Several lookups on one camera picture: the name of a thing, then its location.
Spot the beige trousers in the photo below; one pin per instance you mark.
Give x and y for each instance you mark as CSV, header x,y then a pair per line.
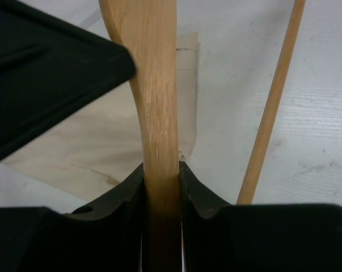
x,y
99,146

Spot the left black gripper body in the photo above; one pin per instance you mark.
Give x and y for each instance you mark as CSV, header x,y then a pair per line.
x,y
49,69

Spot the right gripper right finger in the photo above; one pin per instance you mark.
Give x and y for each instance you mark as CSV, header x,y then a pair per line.
x,y
218,236

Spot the wooden clothes hanger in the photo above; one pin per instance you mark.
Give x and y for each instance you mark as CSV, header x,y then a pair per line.
x,y
148,30

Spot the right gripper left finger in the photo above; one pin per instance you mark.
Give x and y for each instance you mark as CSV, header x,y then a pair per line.
x,y
103,235

